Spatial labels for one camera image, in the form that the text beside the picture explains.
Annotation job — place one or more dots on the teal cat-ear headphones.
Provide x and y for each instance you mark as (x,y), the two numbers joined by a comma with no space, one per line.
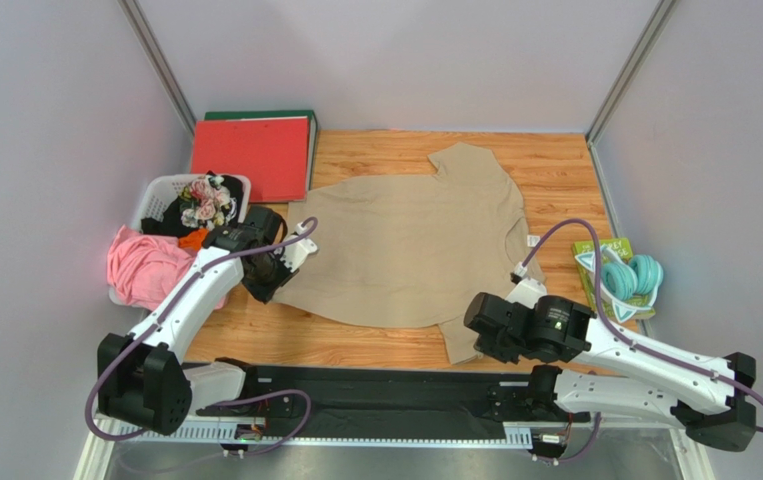
(630,276)

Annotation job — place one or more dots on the orange t-shirt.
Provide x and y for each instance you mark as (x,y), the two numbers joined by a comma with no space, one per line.
(193,242)

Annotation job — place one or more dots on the green book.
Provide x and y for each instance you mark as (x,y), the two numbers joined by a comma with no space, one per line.
(610,283)

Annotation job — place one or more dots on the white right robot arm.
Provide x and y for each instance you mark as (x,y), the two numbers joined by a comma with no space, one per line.
(586,368)

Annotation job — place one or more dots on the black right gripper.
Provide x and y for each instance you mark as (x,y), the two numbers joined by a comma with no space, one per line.
(482,326)

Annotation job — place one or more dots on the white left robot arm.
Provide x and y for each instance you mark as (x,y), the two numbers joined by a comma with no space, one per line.
(141,378)

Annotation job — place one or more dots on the black floral t-shirt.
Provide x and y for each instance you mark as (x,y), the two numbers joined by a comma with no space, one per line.
(209,201)

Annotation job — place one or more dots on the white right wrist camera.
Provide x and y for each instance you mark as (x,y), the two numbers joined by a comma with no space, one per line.
(526,291)

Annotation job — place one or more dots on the aluminium frame rail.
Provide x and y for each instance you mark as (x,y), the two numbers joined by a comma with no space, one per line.
(608,446)

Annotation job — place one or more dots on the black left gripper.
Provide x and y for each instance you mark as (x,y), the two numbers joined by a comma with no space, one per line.
(266,293)

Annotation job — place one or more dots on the beige t-shirt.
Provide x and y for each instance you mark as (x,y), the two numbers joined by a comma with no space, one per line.
(412,251)

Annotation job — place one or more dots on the green folder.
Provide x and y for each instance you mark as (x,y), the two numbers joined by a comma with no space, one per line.
(313,143)

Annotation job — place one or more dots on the pink t-shirt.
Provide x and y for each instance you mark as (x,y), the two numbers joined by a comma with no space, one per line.
(142,270)

